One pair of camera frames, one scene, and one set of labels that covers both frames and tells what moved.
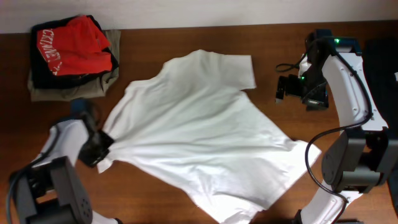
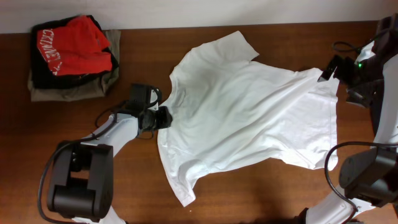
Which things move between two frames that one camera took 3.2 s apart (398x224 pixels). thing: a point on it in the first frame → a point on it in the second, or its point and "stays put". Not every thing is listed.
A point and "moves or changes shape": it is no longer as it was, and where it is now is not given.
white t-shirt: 188,122 moves or changes shape
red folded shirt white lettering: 74,46 stays put
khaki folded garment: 89,88 stays put
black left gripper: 97,149 → 165,117
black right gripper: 288,89 → 336,70
